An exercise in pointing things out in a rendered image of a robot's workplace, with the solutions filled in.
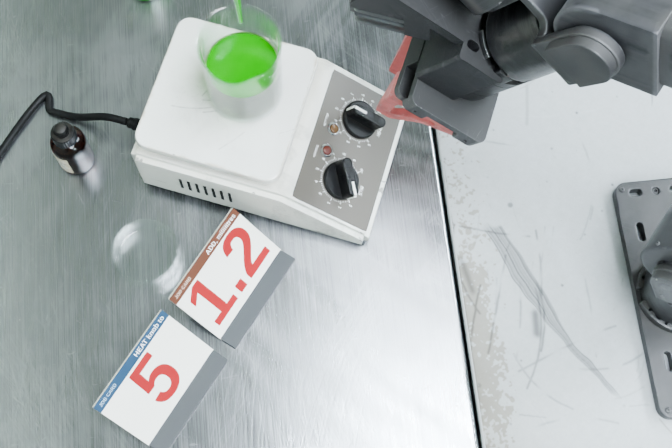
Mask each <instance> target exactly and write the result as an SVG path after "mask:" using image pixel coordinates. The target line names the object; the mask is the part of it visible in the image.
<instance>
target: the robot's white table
mask: <svg viewBox="0 0 672 448"><path fill-rule="evenodd" d="M432 131H433V138H434V144H435V151H436V158H437V165H438V171H439V178H440V185H441V192H442V199H443V205H444V212H445V219H446V226H447V232H448V239H449V246H450V253H451V260H452V266H453V273H454V280H455V287H456V294H457V300H458V307H459V314H460V321H461V327H462V334H463V341H464V348H465V355H466V361H467V368H468V375H469V382H470V389H471V395H472V402H473V409H474V416H475V422H476V429H477V436H478V443H479V448H672V420H667V419H664V418H662V417H660V416H659V415H658V413H657V411H656V408H655V403H654V398H653V394H652V389H651V384H650V379H649V374H648V369H647V364H646V359H645V354H644V350H643V345H642V340H641V335H640V330H639V325H638V320H637V315H636V310H635V305H634V301H633V296H632V291H631V286H630V281H629V276H628V271H627V266H626V261H625V257H624V252H623V247H622V242H621V237H620V232H619V227H618V222H617V217H616V212H615V208H614V203H613V198H612V195H613V192H614V190H615V189H616V187H617V186H618V185H619V184H621V183H624V182H634V181H645V180H656V179H666V178H672V88H670V87H667V86H665V85H664V86H663V87H662V89H661V91H660V92H659V94H658V95H657V96H653V95H651V94H648V93H646V92H643V91H641V90H638V89H636V88H633V87H630V86H628V85H625V84H623V83H620V82H618V81H615V80H613V79H610V80H609V81H608V82H606V83H602V84H596V85H591V86H586V87H579V86H578V85H577V84H573V85H568V84H567V83H566V82H565V81H564V80H563V79H562V78H561V77H560V75H559V74H558V73H557V72H555V73H552V74H549V75H546V76H543V77H541V78H538V79H535V80H532V81H530V82H527V83H524V84H521V85H519V86H516V87H513V88H510V89H507V90H505V91H502V92H499V95H498V99H497V102H496V105H495V109H494V112H493V115H492V119H491V122H490V126H489V129H488V132H487V136H486V139H485V140H484V141H483V142H481V143H478V144H475V145H471V146H467V145H465V144H464V143H462V142H460V141H459V140H457V139H455V138H453V137H452V135H449V134H447V133H444V132H442V131H439V130H437V129H435V128H432Z"/></svg>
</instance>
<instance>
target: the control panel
mask: <svg viewBox="0 0 672 448"><path fill-rule="evenodd" d="M381 98H382V95H380V94H379V93H377V92H375V91H373V90H371V89H369V88H368V87H366V86H364V85H362V84H360V83H359V82H357V81H355V80H353V79H351V78H349V77H348V76H346V75H344V74H342V73H340V72H338V71H336V70H334V71H333V73H332V76H331V79H330V82H329V85H328V88H327V91H326V94H325V97H324V100H323V103H322V106H321V109H320V112H319V115H318V118H317V121H316V124H315V127H314V130H313V133H312V136H311V139H310V142H309V145H308V148H307V151H306V154H305V158H304V161H303V164H302V167H301V170H300V173H299V176H298V179H297V182H296V185H295V188H294V191H293V197H295V198H296V199H298V200H300V201H303V202H305V203H307V204H309V205H311V206H313V207H315V208H317V209H319V210H321V211H323V212H325V213H327V214H330V215H332V216H334V217H336V218H338V219H340V220H342V221H344V222H346V223H348V224H350V225H352V226H354V227H357V228H359V229H361V230H363V231H367V228H368V225H369V221H370V218H371V215H372V211H373V208H374V205H375V201H376V198H377V195H378V191H379V188H380V185H381V181H382V178H383V175H384V171H385V168H386V165H387V161H388V158H389V155H390V151H391V148H392V145H393V141H394V138H395V135H396V131H397V128H398V125H399V121H400V120H398V119H392V118H388V117H386V116H385V115H383V114H381V113H379V112H378V111H377V110H376V107H377V105H378V103H379V101H380V100H381ZM354 101H364V102H366V103H368V104H369V105H370V106H371V107H372V108H373V109H374V111H375V113H376V114H378V115H379V116H381V117H383V118H384V119H385V121H386V124H385V126H384V127H382V128H380V129H377V130H375V132H374V133H373V135H371V136H370V137H368V138H365V139H358V138H355V137H353V136H352V135H350V134H349V133H348V131H347V130H346V128H345V126H344V123H343V112H344V110H345V108H346V106H347V105H348V104H350V103H352V102H354ZM331 124H336V125H337V126H338V128H339V130H338V132H337V133H332V132H331V130H330V125H331ZM326 145H327V146H330V147H331V149H332V152H331V154H329V155H325V154H324V152H323V147H324V146H326ZM344 158H350V159H351V160H352V163H353V167H354V169H355V170H356V172H357V174H358V178H359V186H358V190H359V193H358V195H357V197H354V198H351V199H346V200H338V199H335V198H334V197H332V196H331V195H330V194H329V193H328V192H327V190H326V188H325V186H324V182H323V176H324V172H325V169H326V168H327V166H328V165H330V164H331V163H333V162H335V161H338V160H341V159H344Z"/></svg>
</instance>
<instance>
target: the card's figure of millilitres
mask: <svg viewBox="0 0 672 448"><path fill-rule="evenodd" d="M273 250H274V247H273V246H272V245H271V244H269V243H268V242H267V241H266V240H265V239H264V238H263V237H261V236H260V235H259V234H258V233H257V232H256V231H255V230H253V229H252V228H251V227H250V226H249V225H248V224H246V223H245V222H244V221H243V220H242V219H241V218H240V217H237V219H236V220H235V222H234V223H233V224H232V226H231V227H230V229H229V230H228V232H227V233H226V235H225V236H224V237H223V239H222V240H221V242H220V243H219V245H218V246H217V247H216V249H215V250H214V252H213V253H212V255H211V256H210V258H209V259H208V260H207V262H206V263H205V265H204V266H203V268H202V269H201V270H200V272H199V273H198V275H197V276H196V278H195V279H194V281H193V282H192V283H191V285H190V286H189V288H188V289H187V291H186V292H185V293H184V295H183V296H182V298H181V299H180V301H179V303H180V304H182V305H183V306H184V307H185V308H187V309H188V310H189V311H191V312H192V313H193V314H194V315H196V316H197V317H198V318H200V319H201V320H202V321H203V322H205V323H206V324H207V325H208V326H210V327H211V328H212V329H214V330H215V331H216V332H217V333H218V331H219V330H220V328H221V327H222V325H223V324H224V322H225V321H226V319H227V318H228V316H229V315H230V313H231V312H232V310H233V309H234V307H235V306H236V304H237V303H238V301H239V300H240V298H241V297H242V296H243V294H244V293H245V291H246V290H247V288H248V287H249V285H250V284H251V282H252V281H253V279H254V278H255V276H256V275H257V273H258V272H259V270H260V269H261V267H262V266H263V264H264V263H265V261H266V260H267V259H268V257H269V256H270V254H271V253H272V251H273Z"/></svg>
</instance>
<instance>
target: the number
mask: <svg viewBox="0 0 672 448"><path fill-rule="evenodd" d="M205 350H206V348H205V347H204V346H203V345H201V344H200V343H199V342H198V341H196V340H195V339H194V338H192V337H191V336H190V335H188V334H187V333H186V332H185V331H183V330H182V329H181V328H179V327H178V326H177V325H175V324H174V323H173V322H171V321H170V320H169V319H168V318H167V319H166V320H165V322H164V323H163V325H162V326H161V328H160V329H159V331H158V332H157V333H156V335H155V336H154V338H153V339H152V341H151V342H150V344H149V345H148V346H147V348H146V349H145V351H144V352H143V354H142V355H141V356H140V358H139V359H138V361H137V362H136V364H135V365H134V367H133V368H132V369H131V371H130V372H129V374H128V375H127V377H126V378H125V379H124V381H123V382H122V384H121V385H120V387H119V388H118V390H117V391H116V392H115V394H114V395H113V397H112V398H111V400H110V401H109V402H108V404H107V405H106V407H105V408H104V411H105V412H107V413H108V414H110V415H111V416H113V417H114V418H115V419H117V420H118V421H120V422H121V423H123V424H124V425H126V426H127V427H129V428H130V429H132V430H133V431H134V432H136V433H137V434H139V435H140V436H142V437H143V438H145V439H146V437H147V436H148V434H149V433H150V431H151V430H152V428H153V427H154V425H155V424H156V422H157V421H158V420H159V418H160V417H161V415H162V414H163V412H164V411H165V409H166V408H167V406H168V405H169V403H170V402H171V400H172V399H173V397H174V396H175V394H176V393H177V391H178V390H179V388H180V387H181V385H182V384H183V383H184V381H185V380H186V378H187V377H188V375H189V374H190V372H191V371H192V369H193V368H194V366H195V365H196V363H197V362H198V360H199V359H200V357H201V356H202V354H203V353H204V351H205Z"/></svg>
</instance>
